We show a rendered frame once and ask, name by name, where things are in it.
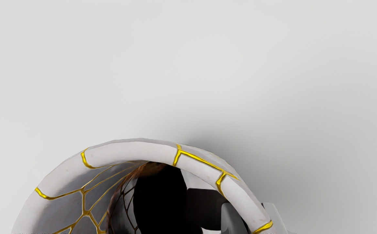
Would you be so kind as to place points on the white mug with gold cracks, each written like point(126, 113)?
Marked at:
point(130, 154)

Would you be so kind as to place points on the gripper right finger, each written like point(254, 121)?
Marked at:
point(277, 217)

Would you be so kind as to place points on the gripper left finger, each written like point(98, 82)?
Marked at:
point(232, 219)

